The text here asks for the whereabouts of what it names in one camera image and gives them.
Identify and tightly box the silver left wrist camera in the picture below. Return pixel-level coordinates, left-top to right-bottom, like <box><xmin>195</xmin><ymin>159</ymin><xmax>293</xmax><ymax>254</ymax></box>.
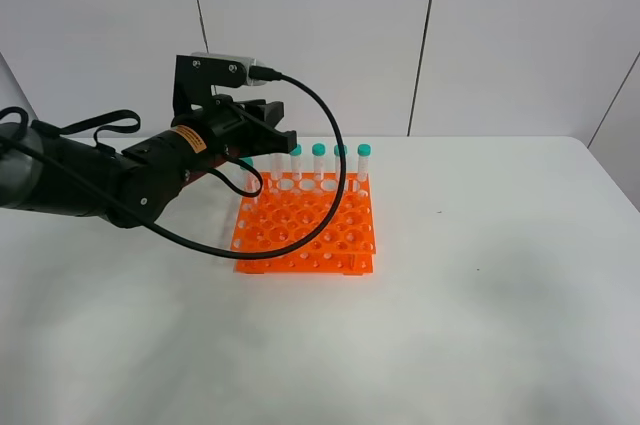
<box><xmin>172</xmin><ymin>52</ymin><xmax>264</xmax><ymax>117</ymax></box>

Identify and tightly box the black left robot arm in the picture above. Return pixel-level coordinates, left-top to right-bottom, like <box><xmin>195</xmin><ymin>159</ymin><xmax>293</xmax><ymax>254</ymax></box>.
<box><xmin>1</xmin><ymin>95</ymin><xmax>297</xmax><ymax>229</ymax></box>

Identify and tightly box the black left camera cable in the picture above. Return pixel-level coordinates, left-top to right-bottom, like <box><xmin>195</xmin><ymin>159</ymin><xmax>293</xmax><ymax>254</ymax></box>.
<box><xmin>0</xmin><ymin>64</ymin><xmax>348</xmax><ymax>261</ymax></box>

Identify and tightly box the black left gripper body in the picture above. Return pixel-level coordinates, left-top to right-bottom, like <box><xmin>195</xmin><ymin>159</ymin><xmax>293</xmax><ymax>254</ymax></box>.
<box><xmin>170</xmin><ymin>97</ymin><xmax>270</xmax><ymax>155</ymax></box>

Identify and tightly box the back-row tube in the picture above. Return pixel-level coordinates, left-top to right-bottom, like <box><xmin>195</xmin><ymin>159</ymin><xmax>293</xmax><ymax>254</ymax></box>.
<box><xmin>270</xmin><ymin>153</ymin><xmax>283</xmax><ymax>182</ymax></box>
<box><xmin>312</xmin><ymin>143</ymin><xmax>326</xmax><ymax>182</ymax></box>
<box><xmin>333</xmin><ymin>144</ymin><xmax>348</xmax><ymax>182</ymax></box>
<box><xmin>357</xmin><ymin>143</ymin><xmax>371</xmax><ymax>183</ymax></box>
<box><xmin>289</xmin><ymin>145</ymin><xmax>302</xmax><ymax>182</ymax></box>

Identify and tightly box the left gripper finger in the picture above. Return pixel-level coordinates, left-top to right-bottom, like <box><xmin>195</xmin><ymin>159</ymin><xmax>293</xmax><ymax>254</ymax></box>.
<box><xmin>227</xmin><ymin>117</ymin><xmax>297</xmax><ymax>156</ymax></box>
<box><xmin>249</xmin><ymin>100</ymin><xmax>284</xmax><ymax>129</ymax></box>

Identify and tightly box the back-row tube far right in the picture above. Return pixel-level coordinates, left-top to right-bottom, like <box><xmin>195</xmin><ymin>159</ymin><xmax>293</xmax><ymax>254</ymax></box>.
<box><xmin>357</xmin><ymin>143</ymin><xmax>371</xmax><ymax>183</ymax></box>

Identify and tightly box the orange test tube rack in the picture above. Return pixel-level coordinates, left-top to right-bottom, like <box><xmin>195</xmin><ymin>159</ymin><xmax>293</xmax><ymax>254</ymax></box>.
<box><xmin>231</xmin><ymin>172</ymin><xmax>376</xmax><ymax>275</ymax></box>

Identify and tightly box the second-row tube left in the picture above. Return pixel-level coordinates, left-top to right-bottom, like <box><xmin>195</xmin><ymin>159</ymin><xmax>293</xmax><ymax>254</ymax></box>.
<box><xmin>241</xmin><ymin>157</ymin><xmax>262</xmax><ymax>205</ymax></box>

